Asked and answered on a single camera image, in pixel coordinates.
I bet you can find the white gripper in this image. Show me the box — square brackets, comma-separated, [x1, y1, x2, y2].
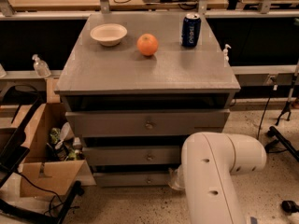
[168, 165, 185, 190]

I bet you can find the grey bottom drawer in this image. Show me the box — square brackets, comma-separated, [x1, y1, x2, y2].
[93, 172, 170, 187]

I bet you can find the grey drawer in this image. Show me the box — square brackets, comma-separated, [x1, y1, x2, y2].
[66, 109, 230, 137]
[93, 172, 170, 187]
[83, 146, 180, 166]

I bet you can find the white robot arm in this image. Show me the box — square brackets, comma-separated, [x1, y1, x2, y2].
[169, 133, 266, 224]

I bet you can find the grey middle drawer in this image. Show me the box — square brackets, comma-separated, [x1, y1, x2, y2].
[83, 146, 180, 166]

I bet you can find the grey top drawer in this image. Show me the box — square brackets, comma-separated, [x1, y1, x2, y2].
[66, 109, 230, 137]

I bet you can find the grey drawer cabinet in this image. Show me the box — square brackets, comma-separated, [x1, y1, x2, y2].
[55, 12, 240, 173]

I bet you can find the black stand leg right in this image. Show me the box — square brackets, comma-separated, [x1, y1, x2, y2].
[268, 126, 299, 161]

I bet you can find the black caster wheel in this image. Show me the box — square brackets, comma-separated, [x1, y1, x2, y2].
[281, 201, 299, 214]

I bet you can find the cardboard box with trash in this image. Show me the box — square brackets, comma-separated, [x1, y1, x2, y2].
[0, 77, 97, 198]

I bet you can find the small white pump bottle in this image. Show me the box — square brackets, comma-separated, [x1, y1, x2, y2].
[222, 44, 231, 62]

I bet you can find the orange fruit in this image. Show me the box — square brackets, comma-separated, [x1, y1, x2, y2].
[136, 34, 159, 56]

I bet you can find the blue soda can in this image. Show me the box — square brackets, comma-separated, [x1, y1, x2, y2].
[181, 13, 201, 48]

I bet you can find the white bowl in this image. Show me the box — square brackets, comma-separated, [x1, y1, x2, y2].
[90, 23, 127, 47]

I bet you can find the clear pump bottle left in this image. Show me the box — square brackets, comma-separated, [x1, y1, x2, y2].
[32, 54, 51, 77]

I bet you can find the black cable on floor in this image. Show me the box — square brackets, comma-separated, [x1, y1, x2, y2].
[256, 87, 292, 155]

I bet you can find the black stand frame left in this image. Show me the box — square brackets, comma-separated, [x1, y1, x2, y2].
[0, 83, 84, 224]

